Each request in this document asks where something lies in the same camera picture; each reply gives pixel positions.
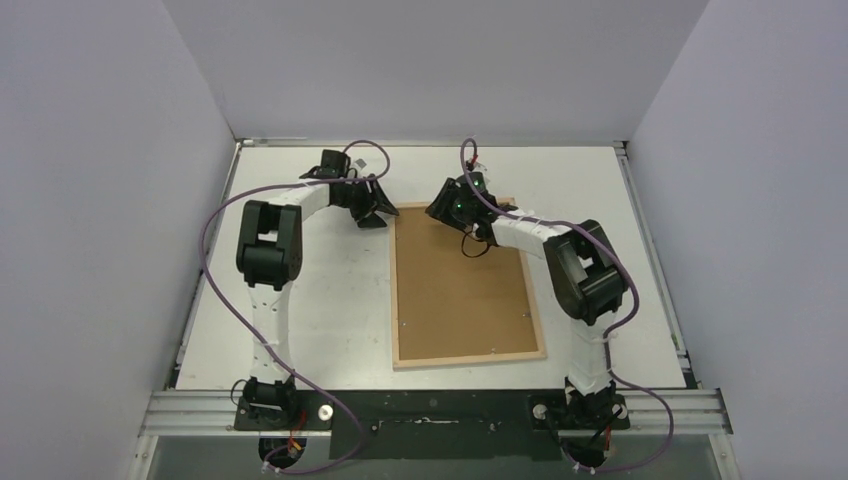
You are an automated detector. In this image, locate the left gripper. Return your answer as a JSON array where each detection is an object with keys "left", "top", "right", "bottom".
[{"left": 334, "top": 177, "right": 397, "bottom": 229}]

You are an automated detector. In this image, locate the white wooden picture frame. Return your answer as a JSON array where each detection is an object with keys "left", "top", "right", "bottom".
[{"left": 388, "top": 196, "right": 549, "bottom": 371}]

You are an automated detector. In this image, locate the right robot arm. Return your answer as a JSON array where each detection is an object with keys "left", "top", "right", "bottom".
[{"left": 426, "top": 172, "right": 628, "bottom": 429}]

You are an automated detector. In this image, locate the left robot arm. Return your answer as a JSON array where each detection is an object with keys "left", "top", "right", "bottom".
[{"left": 236, "top": 149, "right": 399, "bottom": 431}]

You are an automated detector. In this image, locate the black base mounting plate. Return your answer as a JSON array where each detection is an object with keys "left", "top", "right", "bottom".
[{"left": 233, "top": 388, "right": 630, "bottom": 466}]

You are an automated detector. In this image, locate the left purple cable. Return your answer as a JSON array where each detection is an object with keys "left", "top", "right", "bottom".
[{"left": 199, "top": 139, "right": 392, "bottom": 477}]

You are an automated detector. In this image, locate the purple cable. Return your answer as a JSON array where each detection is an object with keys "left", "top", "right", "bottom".
[
  {"left": 460, "top": 137, "right": 676, "bottom": 476},
  {"left": 199, "top": 139, "right": 392, "bottom": 477}
]

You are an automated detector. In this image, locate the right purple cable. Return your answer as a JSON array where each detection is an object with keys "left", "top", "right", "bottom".
[{"left": 460, "top": 137, "right": 676, "bottom": 476}]

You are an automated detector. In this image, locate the aluminium front rail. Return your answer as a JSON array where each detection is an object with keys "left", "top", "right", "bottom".
[{"left": 141, "top": 389, "right": 733, "bottom": 437}]

